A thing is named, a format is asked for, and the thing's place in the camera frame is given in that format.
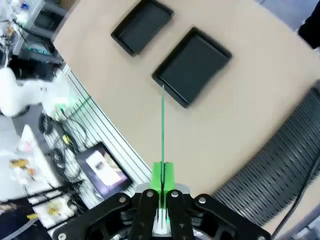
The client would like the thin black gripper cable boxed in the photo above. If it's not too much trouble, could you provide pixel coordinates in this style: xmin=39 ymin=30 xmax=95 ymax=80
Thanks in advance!
xmin=273 ymin=159 xmax=320 ymax=237

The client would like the white cluttered bench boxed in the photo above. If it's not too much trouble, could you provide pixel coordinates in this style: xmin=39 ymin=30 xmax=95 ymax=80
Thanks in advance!
xmin=0 ymin=123 xmax=76 ymax=226

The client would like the green circuit board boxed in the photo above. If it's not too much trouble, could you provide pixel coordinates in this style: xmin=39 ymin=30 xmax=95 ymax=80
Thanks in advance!
xmin=159 ymin=84 xmax=168 ymax=232

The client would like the black equipment crate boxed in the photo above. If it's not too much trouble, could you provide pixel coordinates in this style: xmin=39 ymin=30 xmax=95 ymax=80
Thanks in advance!
xmin=32 ymin=3 xmax=70 ymax=33

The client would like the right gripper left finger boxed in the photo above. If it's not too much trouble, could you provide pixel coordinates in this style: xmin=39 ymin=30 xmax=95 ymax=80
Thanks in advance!
xmin=51 ymin=161 xmax=165 ymax=240

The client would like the black cable bundle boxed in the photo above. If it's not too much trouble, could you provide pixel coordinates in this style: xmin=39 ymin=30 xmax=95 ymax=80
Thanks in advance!
xmin=37 ymin=112 xmax=85 ymax=182

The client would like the black ESD tray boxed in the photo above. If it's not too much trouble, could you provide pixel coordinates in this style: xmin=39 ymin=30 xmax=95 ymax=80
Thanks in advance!
xmin=151 ymin=26 xmax=233 ymax=110
xmin=110 ymin=0 xmax=175 ymax=58

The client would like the black slotted board rack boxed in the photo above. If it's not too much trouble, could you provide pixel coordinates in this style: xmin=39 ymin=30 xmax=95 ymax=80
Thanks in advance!
xmin=211 ymin=79 xmax=320 ymax=226

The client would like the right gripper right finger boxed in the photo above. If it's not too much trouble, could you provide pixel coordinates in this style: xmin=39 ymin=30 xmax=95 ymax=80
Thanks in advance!
xmin=163 ymin=162 xmax=272 ymax=240

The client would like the black tablet screen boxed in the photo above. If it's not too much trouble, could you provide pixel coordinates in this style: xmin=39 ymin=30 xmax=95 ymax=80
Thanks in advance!
xmin=74 ymin=141 xmax=133 ymax=200

